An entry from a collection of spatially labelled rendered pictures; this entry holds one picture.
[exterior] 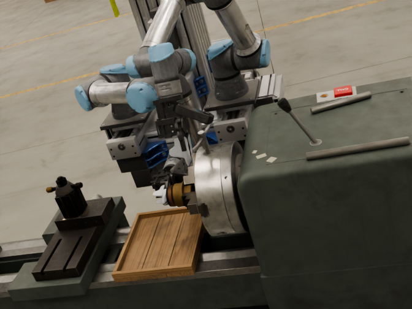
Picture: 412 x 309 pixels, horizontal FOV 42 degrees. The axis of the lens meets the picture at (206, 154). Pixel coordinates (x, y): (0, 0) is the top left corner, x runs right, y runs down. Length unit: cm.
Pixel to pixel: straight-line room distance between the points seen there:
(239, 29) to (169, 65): 58
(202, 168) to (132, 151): 70
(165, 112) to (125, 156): 84
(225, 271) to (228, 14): 91
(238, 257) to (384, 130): 67
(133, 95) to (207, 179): 48
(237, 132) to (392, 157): 86
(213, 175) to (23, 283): 84
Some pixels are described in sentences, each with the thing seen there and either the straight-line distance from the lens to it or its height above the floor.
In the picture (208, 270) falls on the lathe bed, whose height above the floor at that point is 87.
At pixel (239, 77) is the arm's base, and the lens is 233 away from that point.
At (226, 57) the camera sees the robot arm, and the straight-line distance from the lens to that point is 226.
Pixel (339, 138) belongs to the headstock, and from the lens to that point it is 166.
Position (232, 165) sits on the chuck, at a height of 121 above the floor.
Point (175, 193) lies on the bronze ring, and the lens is 189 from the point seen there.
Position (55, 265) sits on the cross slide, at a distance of 206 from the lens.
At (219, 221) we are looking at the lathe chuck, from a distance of 177.
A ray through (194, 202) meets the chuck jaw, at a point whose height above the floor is 112.
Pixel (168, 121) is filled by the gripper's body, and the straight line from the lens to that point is 159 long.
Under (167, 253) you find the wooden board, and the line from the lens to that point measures 201.
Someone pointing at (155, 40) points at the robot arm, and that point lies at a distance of 179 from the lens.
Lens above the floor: 207
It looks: 28 degrees down
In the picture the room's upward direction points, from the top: 17 degrees counter-clockwise
